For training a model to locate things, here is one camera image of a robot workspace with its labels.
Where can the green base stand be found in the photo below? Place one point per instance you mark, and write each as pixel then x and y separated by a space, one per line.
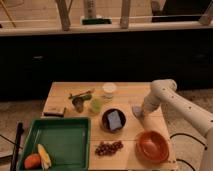
pixel 96 21

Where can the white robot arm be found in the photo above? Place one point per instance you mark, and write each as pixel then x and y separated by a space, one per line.
pixel 199 118

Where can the green plastic tray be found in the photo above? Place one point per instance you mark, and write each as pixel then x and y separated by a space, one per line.
pixel 66 140

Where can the white paper cup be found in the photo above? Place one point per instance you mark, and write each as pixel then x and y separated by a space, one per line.
pixel 109 89

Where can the orange plastic bowl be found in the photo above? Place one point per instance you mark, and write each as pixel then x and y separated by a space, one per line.
pixel 152 147

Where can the black pole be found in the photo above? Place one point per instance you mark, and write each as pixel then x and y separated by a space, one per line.
pixel 19 132

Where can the orange fruit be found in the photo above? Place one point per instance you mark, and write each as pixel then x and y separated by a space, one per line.
pixel 32 161

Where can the green plastic cup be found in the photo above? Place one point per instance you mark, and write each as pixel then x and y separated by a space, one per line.
pixel 96 105

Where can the brown wooden block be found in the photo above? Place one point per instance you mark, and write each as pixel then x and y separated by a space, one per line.
pixel 54 111

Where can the bunch of dark grapes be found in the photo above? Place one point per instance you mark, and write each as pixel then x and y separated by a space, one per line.
pixel 108 149

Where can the black bowl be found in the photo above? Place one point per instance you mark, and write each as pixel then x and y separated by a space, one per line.
pixel 105 122

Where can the grey towel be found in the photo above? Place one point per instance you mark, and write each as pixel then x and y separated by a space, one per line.
pixel 137 111

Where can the blue sponge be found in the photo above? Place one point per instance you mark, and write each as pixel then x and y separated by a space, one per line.
pixel 114 120

